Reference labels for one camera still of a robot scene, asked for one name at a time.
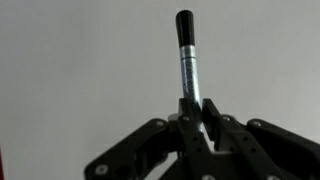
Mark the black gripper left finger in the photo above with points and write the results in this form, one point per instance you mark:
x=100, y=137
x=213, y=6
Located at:
x=190, y=140

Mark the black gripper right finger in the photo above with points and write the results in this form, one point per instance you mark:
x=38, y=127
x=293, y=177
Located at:
x=253, y=146

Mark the black and silver marker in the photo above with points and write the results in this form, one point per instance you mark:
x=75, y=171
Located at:
x=189, y=66

